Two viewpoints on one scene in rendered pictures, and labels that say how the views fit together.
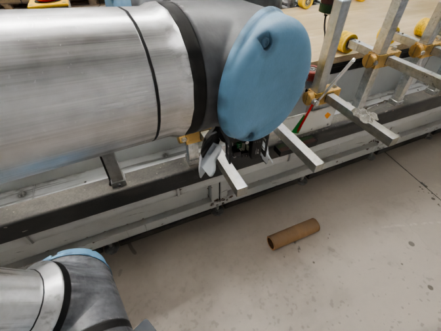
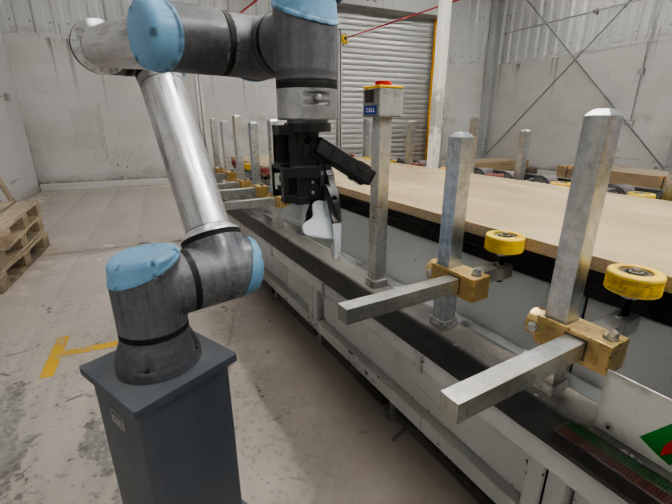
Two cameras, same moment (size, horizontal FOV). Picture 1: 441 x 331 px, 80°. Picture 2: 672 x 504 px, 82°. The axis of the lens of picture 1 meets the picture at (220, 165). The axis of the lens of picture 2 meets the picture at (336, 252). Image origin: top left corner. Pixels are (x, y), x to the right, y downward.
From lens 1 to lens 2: 0.77 m
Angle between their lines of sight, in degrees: 73
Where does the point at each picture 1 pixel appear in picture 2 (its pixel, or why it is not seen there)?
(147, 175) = not seen: hidden behind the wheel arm
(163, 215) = (446, 433)
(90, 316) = (198, 254)
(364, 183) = not seen: outside the picture
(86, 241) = (377, 371)
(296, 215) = not seen: outside the picture
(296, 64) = (141, 18)
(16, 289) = (205, 207)
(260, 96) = (134, 34)
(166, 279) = (365, 489)
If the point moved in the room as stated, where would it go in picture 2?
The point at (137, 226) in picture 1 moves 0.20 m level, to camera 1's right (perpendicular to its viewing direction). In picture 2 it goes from (414, 409) to (434, 455)
